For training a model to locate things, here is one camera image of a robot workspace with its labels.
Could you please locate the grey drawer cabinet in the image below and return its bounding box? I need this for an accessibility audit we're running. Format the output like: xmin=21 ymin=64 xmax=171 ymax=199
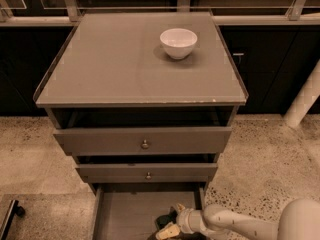
xmin=33 ymin=11 xmax=249 ymax=240

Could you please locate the metal railing frame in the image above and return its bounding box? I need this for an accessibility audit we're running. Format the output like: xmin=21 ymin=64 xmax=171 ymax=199
xmin=0 ymin=0 xmax=320 ymax=27

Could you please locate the drawer metal knob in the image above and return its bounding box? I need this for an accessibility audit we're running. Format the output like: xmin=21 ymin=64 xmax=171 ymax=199
xmin=145 ymin=172 xmax=152 ymax=180
xmin=141 ymin=140 xmax=150 ymax=149

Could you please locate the middle grey drawer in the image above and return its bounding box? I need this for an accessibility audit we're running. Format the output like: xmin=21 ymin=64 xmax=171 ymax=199
xmin=76 ymin=163 xmax=217 ymax=183

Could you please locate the top drawer metal knob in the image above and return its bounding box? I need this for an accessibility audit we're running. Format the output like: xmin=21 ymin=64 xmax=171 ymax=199
xmin=141 ymin=140 xmax=150 ymax=149

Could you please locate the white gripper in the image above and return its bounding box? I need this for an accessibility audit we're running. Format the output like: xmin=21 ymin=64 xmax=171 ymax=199
xmin=156 ymin=203 xmax=203 ymax=240

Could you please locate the white ceramic bowl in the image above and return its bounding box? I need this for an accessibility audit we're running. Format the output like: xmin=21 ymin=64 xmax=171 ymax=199
xmin=160 ymin=28 xmax=198 ymax=59

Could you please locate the middle drawer metal knob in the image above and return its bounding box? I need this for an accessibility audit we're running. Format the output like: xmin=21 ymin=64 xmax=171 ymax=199
xmin=145 ymin=172 xmax=152 ymax=180

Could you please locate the green yellow sponge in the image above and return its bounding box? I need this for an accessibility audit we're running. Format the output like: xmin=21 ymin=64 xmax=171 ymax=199
xmin=155 ymin=212 xmax=177 ymax=230

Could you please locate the bottom grey open drawer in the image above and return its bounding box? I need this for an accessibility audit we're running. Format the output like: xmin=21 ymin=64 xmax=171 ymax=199
xmin=89 ymin=183 xmax=205 ymax=240

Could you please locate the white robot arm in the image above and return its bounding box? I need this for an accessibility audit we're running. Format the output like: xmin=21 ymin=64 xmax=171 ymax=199
xmin=157 ymin=68 xmax=320 ymax=240

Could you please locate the top grey drawer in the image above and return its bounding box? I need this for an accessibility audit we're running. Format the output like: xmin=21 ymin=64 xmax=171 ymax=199
xmin=54 ymin=127 xmax=231 ymax=156

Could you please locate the black wheeled base corner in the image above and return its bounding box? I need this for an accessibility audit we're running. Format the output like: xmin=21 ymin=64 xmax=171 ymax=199
xmin=0 ymin=200 xmax=25 ymax=240

